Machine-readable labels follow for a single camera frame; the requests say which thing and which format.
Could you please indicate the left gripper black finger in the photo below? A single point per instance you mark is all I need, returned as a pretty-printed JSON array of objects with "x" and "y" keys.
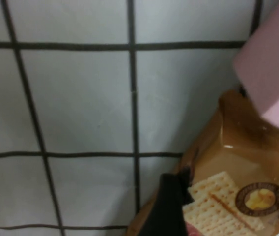
[{"x": 169, "y": 211}]

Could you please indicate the brown cracker packet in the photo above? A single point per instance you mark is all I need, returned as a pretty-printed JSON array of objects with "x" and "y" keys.
[{"x": 247, "y": 167}]

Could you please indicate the white black-grid tablecloth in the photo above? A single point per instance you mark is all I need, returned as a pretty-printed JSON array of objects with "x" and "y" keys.
[{"x": 80, "y": 98}]

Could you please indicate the pink foam cube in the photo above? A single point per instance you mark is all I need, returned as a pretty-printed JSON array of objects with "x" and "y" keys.
[{"x": 272, "y": 73}]

